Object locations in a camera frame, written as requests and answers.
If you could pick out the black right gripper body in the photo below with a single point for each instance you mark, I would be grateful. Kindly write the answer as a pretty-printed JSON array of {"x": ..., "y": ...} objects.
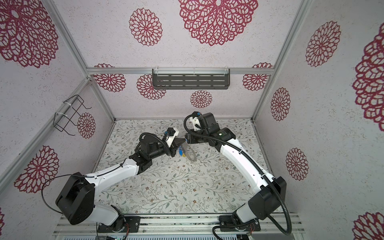
[{"x": 195, "y": 139}]

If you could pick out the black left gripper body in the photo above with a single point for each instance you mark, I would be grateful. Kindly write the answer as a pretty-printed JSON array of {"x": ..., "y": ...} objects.
[{"x": 162, "y": 149}]

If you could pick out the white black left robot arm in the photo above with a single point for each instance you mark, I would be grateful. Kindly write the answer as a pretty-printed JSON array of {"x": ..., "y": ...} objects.
[{"x": 77, "y": 202}]

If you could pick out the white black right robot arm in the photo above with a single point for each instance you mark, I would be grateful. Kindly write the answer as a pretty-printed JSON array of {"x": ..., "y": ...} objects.
[{"x": 268, "y": 201}]

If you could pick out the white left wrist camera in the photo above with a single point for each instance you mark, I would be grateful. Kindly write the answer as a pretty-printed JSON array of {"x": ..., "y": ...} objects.
[{"x": 170, "y": 135}]

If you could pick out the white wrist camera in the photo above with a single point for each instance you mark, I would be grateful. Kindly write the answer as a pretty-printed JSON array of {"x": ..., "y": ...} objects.
[
  {"x": 170, "y": 135},
  {"x": 194, "y": 119}
]

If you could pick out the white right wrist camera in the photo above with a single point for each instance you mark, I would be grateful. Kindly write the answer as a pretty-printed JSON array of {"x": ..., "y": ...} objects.
[{"x": 194, "y": 119}]

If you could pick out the grey slotted wall shelf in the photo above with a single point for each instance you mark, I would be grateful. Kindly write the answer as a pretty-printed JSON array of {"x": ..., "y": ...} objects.
[{"x": 191, "y": 80}]

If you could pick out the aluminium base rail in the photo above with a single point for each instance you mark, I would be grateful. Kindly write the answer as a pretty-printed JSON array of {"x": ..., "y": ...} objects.
[{"x": 179, "y": 227}]

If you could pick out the black wire wall basket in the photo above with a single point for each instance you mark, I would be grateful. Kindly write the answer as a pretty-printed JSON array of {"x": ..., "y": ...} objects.
[{"x": 65, "y": 117}]

